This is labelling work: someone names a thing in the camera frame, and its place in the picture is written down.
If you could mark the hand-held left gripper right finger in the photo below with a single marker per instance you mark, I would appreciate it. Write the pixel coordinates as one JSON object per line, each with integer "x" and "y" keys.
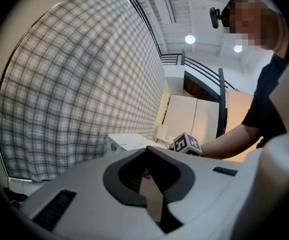
{"x": 209, "y": 184}

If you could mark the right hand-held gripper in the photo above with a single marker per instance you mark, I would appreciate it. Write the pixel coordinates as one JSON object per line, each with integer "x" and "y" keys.
{"x": 185, "y": 144}

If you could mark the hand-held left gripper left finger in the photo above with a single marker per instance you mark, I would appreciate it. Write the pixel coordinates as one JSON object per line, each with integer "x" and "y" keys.
{"x": 84, "y": 199}

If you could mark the purple cloth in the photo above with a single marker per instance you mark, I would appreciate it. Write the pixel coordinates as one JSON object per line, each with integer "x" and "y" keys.
{"x": 147, "y": 175}

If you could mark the white tankless toilet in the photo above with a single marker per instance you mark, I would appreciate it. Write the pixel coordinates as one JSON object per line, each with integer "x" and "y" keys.
{"x": 132, "y": 141}

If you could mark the person's right forearm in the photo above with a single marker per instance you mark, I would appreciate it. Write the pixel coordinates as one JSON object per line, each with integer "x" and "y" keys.
{"x": 229, "y": 144}

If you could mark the white toilet with tank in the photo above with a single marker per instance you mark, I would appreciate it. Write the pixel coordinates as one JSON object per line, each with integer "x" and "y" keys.
{"x": 162, "y": 131}

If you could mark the white partition board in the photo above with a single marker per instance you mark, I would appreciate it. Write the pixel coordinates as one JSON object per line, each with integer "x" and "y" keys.
{"x": 207, "y": 121}
{"x": 179, "y": 114}

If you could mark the black metal railing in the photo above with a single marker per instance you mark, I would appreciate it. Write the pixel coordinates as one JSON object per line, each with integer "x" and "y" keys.
{"x": 221, "y": 96}

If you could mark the black yellow backpack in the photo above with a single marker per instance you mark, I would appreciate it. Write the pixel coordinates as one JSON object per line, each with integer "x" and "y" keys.
{"x": 14, "y": 195}

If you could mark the person's black clothing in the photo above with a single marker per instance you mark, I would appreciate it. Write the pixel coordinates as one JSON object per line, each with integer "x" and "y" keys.
{"x": 264, "y": 104}

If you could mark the round ceiling light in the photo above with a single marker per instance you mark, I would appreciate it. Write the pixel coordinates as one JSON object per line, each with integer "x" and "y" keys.
{"x": 237, "y": 48}
{"x": 189, "y": 39}

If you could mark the grey plaid curtain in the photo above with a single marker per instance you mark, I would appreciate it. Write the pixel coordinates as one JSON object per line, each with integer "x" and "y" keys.
{"x": 72, "y": 84}

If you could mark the person's head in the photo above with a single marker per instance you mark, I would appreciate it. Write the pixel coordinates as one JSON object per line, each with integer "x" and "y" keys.
{"x": 254, "y": 21}

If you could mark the black head camera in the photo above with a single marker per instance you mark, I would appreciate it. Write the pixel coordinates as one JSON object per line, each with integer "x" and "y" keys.
{"x": 214, "y": 17}

